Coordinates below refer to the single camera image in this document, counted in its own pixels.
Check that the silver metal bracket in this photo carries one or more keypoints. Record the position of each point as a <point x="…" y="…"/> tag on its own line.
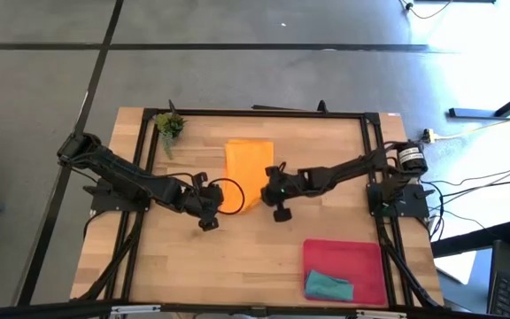
<point x="381" y="314"/>
<point x="135" y="309"/>

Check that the black aluminium table frame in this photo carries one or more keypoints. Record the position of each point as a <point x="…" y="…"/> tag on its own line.
<point x="259" y="113"/>

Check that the black floor beam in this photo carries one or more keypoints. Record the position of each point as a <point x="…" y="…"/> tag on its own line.
<point x="472" y="241"/>

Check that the white paper sheet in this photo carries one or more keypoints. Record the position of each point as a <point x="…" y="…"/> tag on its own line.
<point x="456" y="266"/>

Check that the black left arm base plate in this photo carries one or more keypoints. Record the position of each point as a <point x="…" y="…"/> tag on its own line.
<point x="100" y="201"/>

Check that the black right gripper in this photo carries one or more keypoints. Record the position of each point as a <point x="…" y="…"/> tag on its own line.
<point x="279" y="186"/>

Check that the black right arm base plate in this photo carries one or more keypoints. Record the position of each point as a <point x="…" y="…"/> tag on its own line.
<point x="414" y="199"/>

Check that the small potted green plant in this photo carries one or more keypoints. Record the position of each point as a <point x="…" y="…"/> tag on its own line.
<point x="170" y="125"/>

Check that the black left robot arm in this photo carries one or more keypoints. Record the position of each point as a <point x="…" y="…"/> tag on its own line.
<point x="122" y="170"/>

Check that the blue floor bar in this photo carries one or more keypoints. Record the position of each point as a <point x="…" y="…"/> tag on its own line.
<point x="472" y="113"/>

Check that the red plastic basket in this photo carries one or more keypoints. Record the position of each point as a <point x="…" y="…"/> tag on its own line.
<point x="348" y="259"/>

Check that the yellow power plug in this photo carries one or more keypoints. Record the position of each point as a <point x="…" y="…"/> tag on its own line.
<point x="428" y="135"/>

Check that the orange microfiber towel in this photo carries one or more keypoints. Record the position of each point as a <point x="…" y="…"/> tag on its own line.
<point x="248" y="164"/>

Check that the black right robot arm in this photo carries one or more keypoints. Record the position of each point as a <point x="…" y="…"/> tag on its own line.
<point x="348" y="168"/>

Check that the teal microfiber towel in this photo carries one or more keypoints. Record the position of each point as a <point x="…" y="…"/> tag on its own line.
<point x="326" y="288"/>

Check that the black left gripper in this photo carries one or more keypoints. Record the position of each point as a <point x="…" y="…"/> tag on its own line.
<point x="204" y="199"/>

